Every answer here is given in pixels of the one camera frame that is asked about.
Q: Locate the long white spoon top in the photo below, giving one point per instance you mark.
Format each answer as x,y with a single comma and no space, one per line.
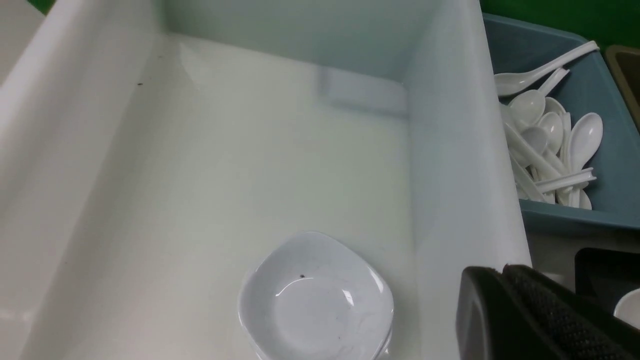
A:
509,83

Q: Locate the black serving tray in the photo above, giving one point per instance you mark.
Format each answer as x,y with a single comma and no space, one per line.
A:
604,276

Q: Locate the white spoon right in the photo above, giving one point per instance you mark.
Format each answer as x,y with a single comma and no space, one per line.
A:
584,141

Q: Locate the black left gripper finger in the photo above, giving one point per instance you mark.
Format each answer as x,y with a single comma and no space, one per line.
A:
520,314

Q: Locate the brown plastic bin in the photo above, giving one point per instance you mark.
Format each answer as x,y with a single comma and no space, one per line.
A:
624,65

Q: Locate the white bowl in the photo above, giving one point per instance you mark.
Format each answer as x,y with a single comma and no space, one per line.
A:
313,298

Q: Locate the large white plastic tub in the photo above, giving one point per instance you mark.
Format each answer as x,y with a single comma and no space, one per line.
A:
152,152

